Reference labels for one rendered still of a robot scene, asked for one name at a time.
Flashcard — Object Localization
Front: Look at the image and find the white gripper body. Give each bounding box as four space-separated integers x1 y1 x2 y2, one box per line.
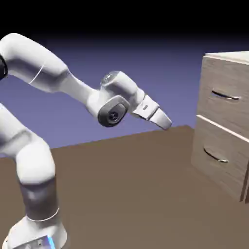
149 108 173 130

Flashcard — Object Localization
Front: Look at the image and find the curved silver drawer handle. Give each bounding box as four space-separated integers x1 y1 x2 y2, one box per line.
203 147 229 163
211 90 240 101

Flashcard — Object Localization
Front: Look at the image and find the light wood cabinet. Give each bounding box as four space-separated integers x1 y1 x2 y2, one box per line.
190 51 249 204

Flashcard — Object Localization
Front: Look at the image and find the light wood drawer front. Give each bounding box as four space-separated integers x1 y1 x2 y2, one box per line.
196 55 249 140
190 116 249 201

